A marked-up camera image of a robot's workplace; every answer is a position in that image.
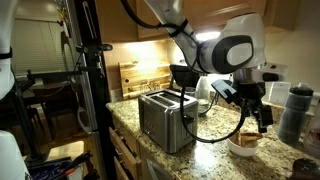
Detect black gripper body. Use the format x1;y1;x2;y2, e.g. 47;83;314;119
233;81;268;108

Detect stainless steel two-slot toaster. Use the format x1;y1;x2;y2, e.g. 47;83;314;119
137;88;200;155

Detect grey water bottle black cap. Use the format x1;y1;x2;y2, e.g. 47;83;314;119
277;82;315;146

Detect white ceramic bowl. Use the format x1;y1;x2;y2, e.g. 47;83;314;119
227;133;261;158

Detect clear glass bottle silver cap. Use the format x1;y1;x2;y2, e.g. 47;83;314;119
194;74;212;114

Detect clear glass measuring cup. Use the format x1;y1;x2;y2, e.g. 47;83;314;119
182;86;198;98

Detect black coffee maker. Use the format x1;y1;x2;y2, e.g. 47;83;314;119
169;61;201;90

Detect wooden upper cabinet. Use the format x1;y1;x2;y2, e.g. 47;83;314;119
134;0;301;43

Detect wooden cutting board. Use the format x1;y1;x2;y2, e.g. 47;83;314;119
118;60;172;100

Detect wooden drawer cabinet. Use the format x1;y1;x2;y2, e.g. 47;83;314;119
108;114;144;180

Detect black vertical stand pole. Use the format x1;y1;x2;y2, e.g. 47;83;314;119
73;0;116;180

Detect stainless steel refrigerator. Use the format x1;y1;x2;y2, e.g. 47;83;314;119
61;0;108;180

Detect dark dining chair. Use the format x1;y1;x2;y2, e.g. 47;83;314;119
31;83;84;141

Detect blue tool clutter pile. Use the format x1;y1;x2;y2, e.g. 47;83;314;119
26;150;101;180

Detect white window blinds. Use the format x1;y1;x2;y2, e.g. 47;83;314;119
11;18;64;74

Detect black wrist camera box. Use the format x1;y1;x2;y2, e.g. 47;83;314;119
210;78;238;104

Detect black stereo camera bar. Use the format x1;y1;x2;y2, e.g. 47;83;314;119
75;43;114;54

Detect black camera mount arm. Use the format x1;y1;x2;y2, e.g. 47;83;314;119
26;49;101;81

